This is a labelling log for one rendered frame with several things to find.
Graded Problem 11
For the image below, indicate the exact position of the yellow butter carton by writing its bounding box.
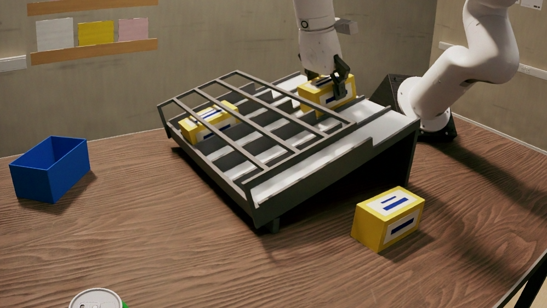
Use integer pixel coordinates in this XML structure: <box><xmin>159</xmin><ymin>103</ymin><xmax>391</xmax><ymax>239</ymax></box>
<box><xmin>350</xmin><ymin>186</ymin><xmax>425</xmax><ymax>253</ymax></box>
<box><xmin>178</xmin><ymin>100</ymin><xmax>240</xmax><ymax>146</ymax></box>
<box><xmin>297</xmin><ymin>74</ymin><xmax>356</xmax><ymax>113</ymax></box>

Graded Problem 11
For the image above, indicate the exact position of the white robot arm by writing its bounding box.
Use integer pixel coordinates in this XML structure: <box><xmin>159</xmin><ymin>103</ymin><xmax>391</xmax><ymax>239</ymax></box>
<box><xmin>293</xmin><ymin>0</ymin><xmax>520</xmax><ymax>132</ymax></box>

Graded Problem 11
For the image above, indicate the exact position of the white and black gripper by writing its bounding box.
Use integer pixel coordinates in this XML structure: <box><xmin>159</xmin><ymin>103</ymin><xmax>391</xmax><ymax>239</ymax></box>
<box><xmin>298</xmin><ymin>25</ymin><xmax>350</xmax><ymax>101</ymax></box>

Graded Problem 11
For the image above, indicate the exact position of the blue open box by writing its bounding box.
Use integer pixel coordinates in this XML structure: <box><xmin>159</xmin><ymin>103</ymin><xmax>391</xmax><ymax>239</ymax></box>
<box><xmin>9</xmin><ymin>136</ymin><xmax>90</xmax><ymax>204</ymax></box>

